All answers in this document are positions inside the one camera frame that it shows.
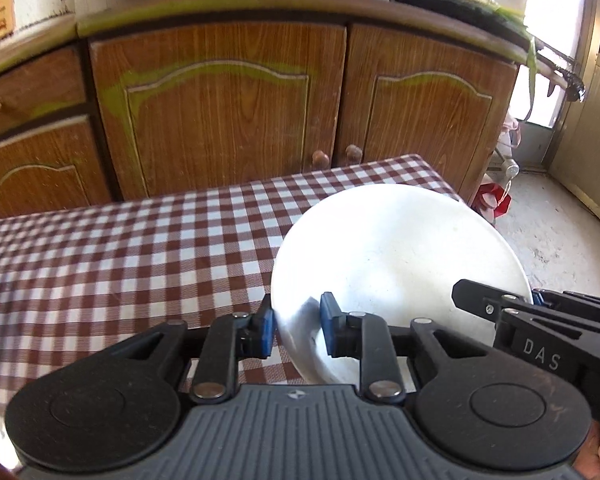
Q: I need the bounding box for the white plate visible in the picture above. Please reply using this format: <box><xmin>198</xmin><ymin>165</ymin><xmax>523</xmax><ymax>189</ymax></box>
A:
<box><xmin>271</xmin><ymin>184</ymin><xmax>531</xmax><ymax>384</ymax></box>

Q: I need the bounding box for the red white checkered tablecloth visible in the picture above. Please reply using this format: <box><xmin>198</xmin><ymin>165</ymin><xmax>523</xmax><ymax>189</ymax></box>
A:
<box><xmin>0</xmin><ymin>155</ymin><xmax>453</xmax><ymax>437</ymax></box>

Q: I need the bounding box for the green onion stalk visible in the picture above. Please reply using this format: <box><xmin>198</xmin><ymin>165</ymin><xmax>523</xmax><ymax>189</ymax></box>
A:
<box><xmin>486</xmin><ymin>0</ymin><xmax>538</xmax><ymax>102</ymax></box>

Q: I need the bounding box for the wooden drawer cabinet middle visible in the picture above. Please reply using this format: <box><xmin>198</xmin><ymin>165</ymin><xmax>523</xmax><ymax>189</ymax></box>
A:
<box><xmin>0</xmin><ymin>18</ymin><xmax>119</xmax><ymax>219</ymax></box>

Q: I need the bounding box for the wooden kitchen cabinet right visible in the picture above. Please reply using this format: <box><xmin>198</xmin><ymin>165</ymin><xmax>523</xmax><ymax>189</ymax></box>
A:
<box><xmin>78</xmin><ymin>0</ymin><xmax>526</xmax><ymax>200</ymax></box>

